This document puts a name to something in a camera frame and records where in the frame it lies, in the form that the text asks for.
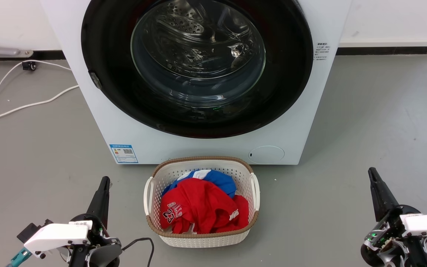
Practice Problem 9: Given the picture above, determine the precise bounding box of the grey door latch handle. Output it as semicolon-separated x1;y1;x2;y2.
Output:
89;71;103;90

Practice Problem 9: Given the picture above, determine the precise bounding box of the round white filter cover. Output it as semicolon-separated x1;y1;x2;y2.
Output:
248;145;285;164

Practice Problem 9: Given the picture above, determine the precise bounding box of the white front-load washing machine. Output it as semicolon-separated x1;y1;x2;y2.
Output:
39;0;353;166

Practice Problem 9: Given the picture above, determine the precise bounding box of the blue energy label sticker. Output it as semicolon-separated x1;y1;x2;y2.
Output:
109;144;139;164

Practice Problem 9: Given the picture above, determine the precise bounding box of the blue and white garment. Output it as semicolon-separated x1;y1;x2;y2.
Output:
161;169;237;198

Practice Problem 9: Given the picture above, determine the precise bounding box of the teal cable connector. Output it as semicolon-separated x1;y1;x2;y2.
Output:
7;248;32;267

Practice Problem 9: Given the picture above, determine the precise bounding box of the small printed text sticker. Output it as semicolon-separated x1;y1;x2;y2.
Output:
313;42;332;62

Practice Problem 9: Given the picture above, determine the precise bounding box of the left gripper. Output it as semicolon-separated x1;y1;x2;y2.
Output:
68;176;123;267

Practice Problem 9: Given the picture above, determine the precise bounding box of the red jersey with number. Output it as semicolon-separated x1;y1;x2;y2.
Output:
159;178;250;234

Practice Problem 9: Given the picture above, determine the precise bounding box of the black round washer door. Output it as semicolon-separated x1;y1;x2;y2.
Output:
81;0;314;139

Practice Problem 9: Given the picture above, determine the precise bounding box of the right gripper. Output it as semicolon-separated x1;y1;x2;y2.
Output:
360;167;427;267

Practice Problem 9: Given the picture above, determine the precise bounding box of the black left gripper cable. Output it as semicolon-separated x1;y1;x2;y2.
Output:
122;237;155;267

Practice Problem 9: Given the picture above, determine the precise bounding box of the white perforated laundry basket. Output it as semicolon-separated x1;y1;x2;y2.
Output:
143;156;261;248

